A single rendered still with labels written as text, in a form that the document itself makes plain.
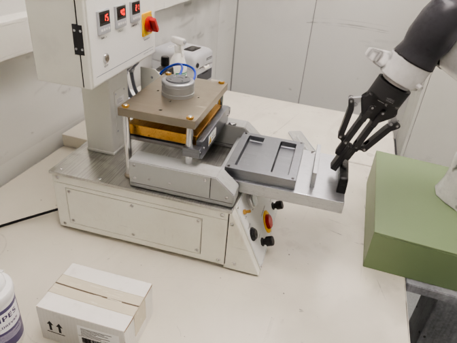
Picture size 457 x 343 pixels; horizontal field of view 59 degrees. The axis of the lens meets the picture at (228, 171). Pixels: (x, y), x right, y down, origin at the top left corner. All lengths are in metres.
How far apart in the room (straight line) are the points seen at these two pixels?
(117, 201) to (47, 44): 0.38
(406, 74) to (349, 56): 2.48
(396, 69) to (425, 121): 2.20
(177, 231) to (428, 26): 0.68
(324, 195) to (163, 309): 0.43
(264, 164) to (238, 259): 0.24
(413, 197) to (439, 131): 1.91
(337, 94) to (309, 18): 0.63
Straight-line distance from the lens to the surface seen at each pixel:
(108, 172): 1.04
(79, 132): 1.56
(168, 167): 0.91
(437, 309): 1.49
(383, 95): 0.90
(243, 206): 0.97
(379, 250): 1.09
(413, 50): 0.88
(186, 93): 0.98
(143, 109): 0.92
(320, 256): 1.11
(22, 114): 1.43
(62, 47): 0.92
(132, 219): 1.03
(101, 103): 1.06
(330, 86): 3.42
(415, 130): 3.10
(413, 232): 1.10
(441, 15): 0.87
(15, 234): 1.19
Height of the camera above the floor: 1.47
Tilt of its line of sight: 31 degrees down
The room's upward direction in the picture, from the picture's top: 5 degrees clockwise
